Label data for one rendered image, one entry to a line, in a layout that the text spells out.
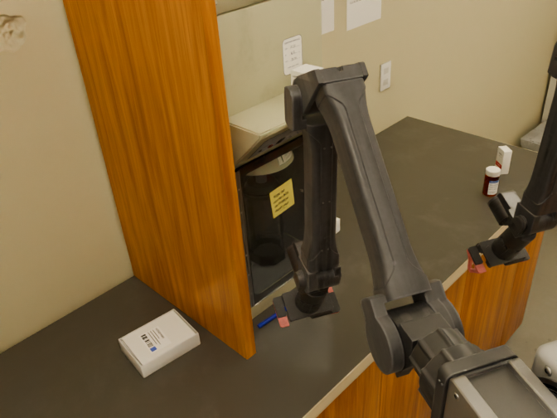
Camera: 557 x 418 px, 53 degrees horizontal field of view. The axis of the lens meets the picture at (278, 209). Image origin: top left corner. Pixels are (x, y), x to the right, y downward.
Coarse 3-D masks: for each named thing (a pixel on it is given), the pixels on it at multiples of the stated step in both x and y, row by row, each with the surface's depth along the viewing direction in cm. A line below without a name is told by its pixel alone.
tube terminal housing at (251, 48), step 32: (288, 0) 114; (320, 0) 121; (224, 32) 105; (256, 32) 111; (288, 32) 118; (320, 32) 125; (224, 64) 108; (256, 64) 114; (320, 64) 129; (256, 96) 117; (288, 288) 152
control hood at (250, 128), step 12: (276, 96) 121; (252, 108) 116; (264, 108) 116; (276, 108) 116; (240, 120) 111; (252, 120) 111; (264, 120) 111; (276, 120) 110; (240, 132) 109; (252, 132) 107; (264, 132) 106; (276, 132) 109; (240, 144) 111; (252, 144) 108; (240, 156) 113
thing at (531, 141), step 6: (546, 120) 375; (540, 126) 368; (534, 132) 361; (540, 132) 360; (522, 138) 355; (528, 138) 355; (534, 138) 354; (540, 138) 354; (522, 144) 355; (528, 144) 352; (534, 144) 349; (534, 150) 352
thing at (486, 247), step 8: (488, 240) 134; (496, 240) 131; (480, 248) 133; (488, 248) 133; (496, 248) 130; (504, 248) 128; (488, 256) 131; (496, 256) 132; (504, 256) 130; (512, 256) 130; (520, 256) 132; (488, 264) 131; (496, 264) 131
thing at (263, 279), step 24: (288, 144) 129; (240, 168) 120; (264, 168) 125; (288, 168) 132; (264, 192) 128; (264, 216) 131; (288, 216) 138; (264, 240) 135; (288, 240) 142; (264, 264) 138; (288, 264) 146; (264, 288) 142
